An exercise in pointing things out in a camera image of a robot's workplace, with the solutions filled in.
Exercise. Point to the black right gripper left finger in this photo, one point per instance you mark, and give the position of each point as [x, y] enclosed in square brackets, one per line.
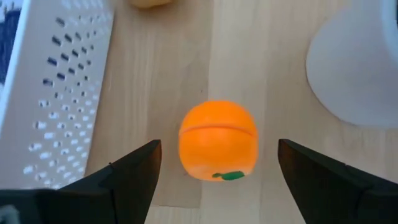
[124, 186]

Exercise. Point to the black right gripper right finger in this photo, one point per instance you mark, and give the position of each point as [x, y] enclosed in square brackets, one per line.
[326, 193]

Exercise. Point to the orange toy fruit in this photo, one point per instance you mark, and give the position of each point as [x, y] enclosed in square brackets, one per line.
[217, 143]

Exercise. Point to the white perforated plastic basket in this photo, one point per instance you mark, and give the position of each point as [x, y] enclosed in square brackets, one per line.
[56, 93]

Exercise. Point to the white plant pot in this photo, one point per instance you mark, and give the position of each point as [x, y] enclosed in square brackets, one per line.
[357, 68]

